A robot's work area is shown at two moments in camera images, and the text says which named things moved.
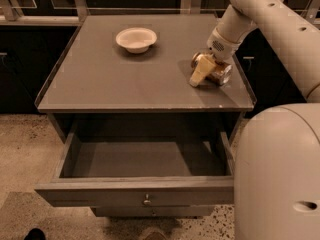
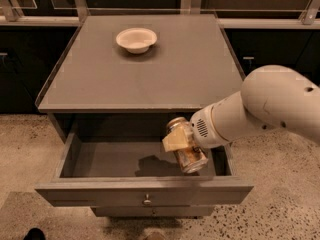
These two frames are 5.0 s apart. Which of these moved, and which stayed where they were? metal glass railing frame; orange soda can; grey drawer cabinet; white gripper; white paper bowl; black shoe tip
Moved: orange soda can; white gripper
Stayed: white paper bowl; black shoe tip; grey drawer cabinet; metal glass railing frame
